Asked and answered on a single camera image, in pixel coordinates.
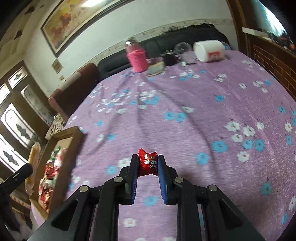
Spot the pink sleeved bottle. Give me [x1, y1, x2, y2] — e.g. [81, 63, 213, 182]
[125, 37, 149, 73]

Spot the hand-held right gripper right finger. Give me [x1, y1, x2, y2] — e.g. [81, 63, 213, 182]
[158, 154, 266, 241]

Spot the cardboard box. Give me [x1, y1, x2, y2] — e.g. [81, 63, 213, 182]
[25, 126, 84, 219]

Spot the black leather sofa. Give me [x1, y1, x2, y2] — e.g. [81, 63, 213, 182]
[97, 23, 232, 77]

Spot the black key pouch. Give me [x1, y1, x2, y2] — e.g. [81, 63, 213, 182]
[162, 51, 179, 67]

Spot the framed wall painting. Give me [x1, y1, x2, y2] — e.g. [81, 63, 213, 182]
[40, 0, 139, 57]

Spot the wooden glass door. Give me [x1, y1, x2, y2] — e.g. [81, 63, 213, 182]
[0, 61, 57, 169]

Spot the small red candy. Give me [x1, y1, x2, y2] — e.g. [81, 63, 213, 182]
[138, 148, 160, 177]

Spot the pile of snack packets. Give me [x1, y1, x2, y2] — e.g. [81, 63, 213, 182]
[38, 146, 68, 209]

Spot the purple floral tablecloth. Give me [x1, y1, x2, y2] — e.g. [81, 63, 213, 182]
[30, 50, 296, 241]

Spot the yellowish wall plaque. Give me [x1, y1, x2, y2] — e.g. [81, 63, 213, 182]
[52, 59, 63, 74]

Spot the brown armchair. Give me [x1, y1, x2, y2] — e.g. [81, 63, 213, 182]
[48, 63, 100, 123]

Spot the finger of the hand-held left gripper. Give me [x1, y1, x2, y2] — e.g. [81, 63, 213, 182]
[0, 163, 33, 194]

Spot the flat snack packet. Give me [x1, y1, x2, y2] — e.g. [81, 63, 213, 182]
[145, 62, 165, 77]

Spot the white plastic jar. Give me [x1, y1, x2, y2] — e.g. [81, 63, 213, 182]
[193, 40, 226, 63]

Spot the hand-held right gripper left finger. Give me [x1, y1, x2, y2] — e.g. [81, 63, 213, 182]
[28, 153, 139, 241]

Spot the wooden partition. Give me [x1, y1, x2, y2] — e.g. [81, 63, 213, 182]
[226, 0, 296, 98]

